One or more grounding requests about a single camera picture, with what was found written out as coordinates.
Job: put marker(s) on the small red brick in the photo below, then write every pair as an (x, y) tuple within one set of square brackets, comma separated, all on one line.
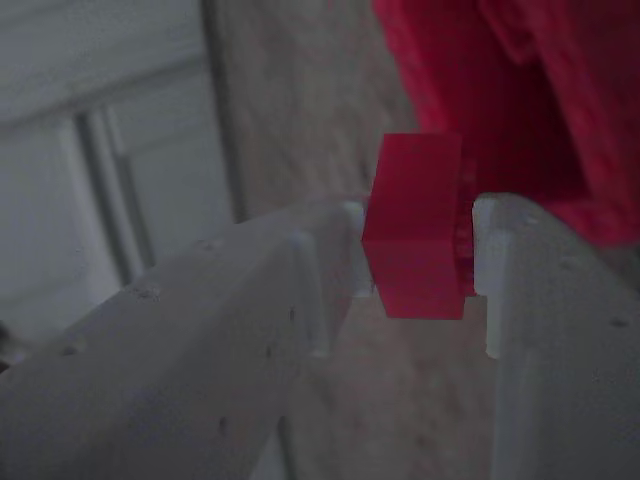
[(415, 225)]

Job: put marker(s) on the red plastic container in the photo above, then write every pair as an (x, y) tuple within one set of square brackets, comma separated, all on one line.
[(450, 75)]

